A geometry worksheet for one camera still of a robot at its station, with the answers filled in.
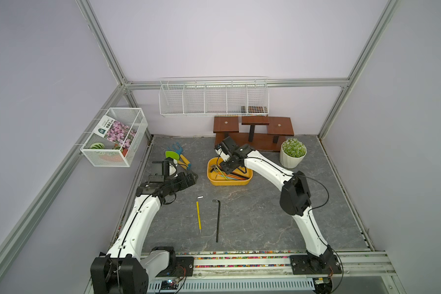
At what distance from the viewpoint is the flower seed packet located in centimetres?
73

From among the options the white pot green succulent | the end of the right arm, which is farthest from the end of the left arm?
the white pot green succulent

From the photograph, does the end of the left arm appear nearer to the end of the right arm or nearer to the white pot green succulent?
the end of the right arm
